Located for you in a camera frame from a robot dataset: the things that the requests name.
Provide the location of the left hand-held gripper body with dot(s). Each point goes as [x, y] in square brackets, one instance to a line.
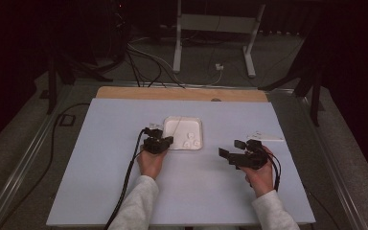
[155, 145]

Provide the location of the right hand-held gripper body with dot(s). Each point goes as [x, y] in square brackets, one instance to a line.
[252, 159]

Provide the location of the white square tray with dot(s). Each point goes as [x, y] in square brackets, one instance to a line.
[180, 140]

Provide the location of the thin wooden skewer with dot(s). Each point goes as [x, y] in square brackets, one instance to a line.
[176, 126]

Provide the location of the small white marshmallow piece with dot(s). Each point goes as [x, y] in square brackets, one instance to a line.
[187, 144]
[196, 143]
[191, 135]

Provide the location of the person's left hand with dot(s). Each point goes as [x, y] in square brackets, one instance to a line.
[150, 164]

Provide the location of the person's right hand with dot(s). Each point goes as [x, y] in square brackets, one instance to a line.
[262, 179]

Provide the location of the light blue table mat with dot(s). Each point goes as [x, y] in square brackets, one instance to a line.
[204, 191]

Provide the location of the wooden table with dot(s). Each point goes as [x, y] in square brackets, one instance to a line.
[159, 93]

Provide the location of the white plug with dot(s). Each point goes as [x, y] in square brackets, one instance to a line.
[219, 67]

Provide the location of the black tripod stand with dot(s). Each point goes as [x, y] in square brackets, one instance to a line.
[314, 96]
[51, 83]

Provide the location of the square black floor outlet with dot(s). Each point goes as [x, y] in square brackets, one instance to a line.
[67, 120]

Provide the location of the dark equipment rack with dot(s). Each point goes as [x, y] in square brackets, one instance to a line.
[118, 28]

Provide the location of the white metal stand frame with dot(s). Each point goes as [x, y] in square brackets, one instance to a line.
[217, 24]

